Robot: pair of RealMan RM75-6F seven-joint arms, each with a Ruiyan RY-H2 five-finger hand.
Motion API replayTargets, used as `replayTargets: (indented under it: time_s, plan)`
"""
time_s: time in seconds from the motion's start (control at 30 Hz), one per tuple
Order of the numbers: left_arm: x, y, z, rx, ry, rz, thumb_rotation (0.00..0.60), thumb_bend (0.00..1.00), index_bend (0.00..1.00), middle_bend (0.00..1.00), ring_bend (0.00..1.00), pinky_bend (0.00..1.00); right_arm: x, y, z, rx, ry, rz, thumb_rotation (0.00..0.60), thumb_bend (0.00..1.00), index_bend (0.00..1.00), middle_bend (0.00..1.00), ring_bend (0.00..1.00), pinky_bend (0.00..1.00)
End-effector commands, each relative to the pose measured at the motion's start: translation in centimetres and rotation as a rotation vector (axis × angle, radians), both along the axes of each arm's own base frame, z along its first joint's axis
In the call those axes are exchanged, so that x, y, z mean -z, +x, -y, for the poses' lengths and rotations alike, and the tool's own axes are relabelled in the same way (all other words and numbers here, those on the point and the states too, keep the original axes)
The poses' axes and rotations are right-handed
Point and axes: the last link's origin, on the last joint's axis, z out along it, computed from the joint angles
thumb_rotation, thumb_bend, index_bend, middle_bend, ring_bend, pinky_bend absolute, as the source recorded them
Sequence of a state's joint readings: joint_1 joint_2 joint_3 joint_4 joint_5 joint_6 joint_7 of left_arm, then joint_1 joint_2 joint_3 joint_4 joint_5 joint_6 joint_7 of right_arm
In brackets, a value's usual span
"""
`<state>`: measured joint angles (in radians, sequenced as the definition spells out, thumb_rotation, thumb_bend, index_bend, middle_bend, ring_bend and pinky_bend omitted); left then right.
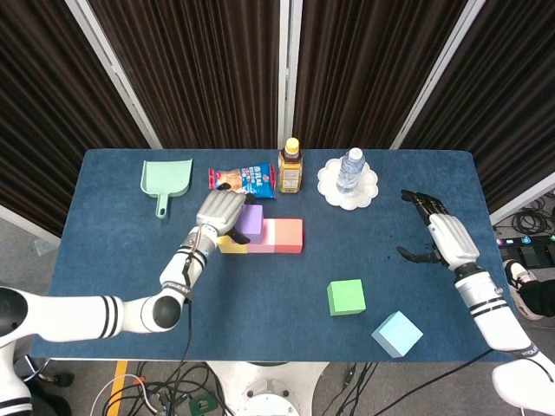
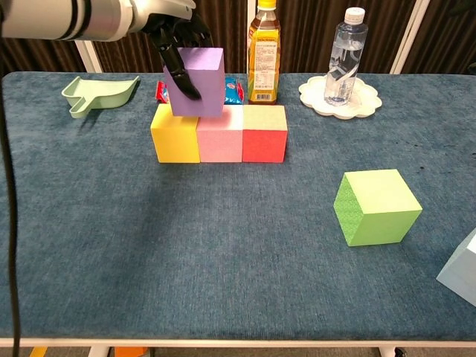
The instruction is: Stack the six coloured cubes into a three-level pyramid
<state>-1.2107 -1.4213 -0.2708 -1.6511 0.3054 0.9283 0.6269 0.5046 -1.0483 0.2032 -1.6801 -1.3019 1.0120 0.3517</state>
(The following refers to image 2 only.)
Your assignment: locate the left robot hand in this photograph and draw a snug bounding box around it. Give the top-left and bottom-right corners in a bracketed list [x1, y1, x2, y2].
[126, 0, 211, 101]

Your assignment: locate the purple foam cube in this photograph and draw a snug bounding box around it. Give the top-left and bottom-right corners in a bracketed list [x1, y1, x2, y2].
[162, 46, 226, 119]

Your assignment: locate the yellow foam cube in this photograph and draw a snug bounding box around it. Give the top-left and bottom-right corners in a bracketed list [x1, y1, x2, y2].
[149, 103, 201, 164]

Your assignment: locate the pink foam cube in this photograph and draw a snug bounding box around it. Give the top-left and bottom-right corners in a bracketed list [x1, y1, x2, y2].
[196, 106, 245, 164]

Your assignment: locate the red foam cube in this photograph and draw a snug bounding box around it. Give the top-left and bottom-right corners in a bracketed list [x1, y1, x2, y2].
[241, 105, 289, 164]

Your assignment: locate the green foam cube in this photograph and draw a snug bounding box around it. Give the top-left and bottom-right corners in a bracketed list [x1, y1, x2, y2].
[332, 169, 423, 248]

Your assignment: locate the light blue foam cube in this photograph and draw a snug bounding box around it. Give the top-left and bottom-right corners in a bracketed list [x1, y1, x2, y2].
[435, 227, 476, 302]

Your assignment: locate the blue snack bag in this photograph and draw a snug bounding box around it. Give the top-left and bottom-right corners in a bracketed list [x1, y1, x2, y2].
[155, 77, 246, 106]

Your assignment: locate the mint green plastic dustpan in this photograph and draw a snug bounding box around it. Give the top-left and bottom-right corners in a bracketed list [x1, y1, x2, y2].
[61, 75, 141, 120]

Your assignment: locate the yellow tea bottle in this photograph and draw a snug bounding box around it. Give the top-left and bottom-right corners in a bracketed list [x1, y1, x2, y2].
[247, 0, 281, 109]

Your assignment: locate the clear water bottle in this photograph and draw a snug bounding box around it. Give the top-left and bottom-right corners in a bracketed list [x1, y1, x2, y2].
[324, 7, 369, 106]

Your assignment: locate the white scalloped plate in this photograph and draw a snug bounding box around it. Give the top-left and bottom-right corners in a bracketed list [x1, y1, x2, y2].
[298, 75, 383, 120]

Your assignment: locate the blue fabric table cover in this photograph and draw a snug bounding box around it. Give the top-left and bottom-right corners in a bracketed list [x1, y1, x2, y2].
[0, 71, 476, 341]

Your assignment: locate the orange plastic item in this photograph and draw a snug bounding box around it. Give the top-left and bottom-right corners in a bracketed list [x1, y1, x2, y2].
[114, 346, 148, 357]

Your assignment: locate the white partition post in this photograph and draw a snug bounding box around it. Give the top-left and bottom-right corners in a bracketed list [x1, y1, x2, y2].
[389, 0, 432, 74]
[74, 39, 103, 74]

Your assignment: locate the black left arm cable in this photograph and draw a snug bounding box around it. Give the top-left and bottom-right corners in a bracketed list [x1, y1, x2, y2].
[0, 35, 22, 357]

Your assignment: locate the white table frame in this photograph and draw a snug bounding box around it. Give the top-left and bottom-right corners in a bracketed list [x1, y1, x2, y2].
[0, 336, 476, 357]

